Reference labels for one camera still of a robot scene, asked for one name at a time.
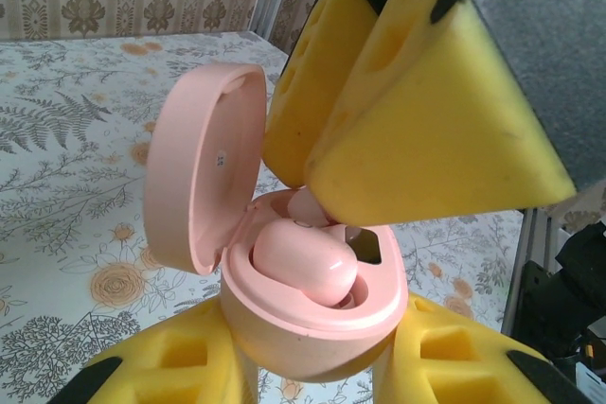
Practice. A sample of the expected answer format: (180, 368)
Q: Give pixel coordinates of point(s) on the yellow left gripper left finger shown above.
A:
(189, 366)

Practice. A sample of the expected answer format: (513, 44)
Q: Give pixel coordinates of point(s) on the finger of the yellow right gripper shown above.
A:
(303, 106)
(426, 139)

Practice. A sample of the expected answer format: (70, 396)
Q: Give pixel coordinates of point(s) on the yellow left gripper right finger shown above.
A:
(450, 366)

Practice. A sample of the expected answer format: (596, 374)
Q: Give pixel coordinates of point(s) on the pink earbud charging case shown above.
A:
(189, 163)

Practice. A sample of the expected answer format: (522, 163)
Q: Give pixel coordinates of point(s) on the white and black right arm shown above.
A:
(582, 257)

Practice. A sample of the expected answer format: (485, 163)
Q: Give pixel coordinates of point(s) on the wide aluminium base rail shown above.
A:
(518, 271)

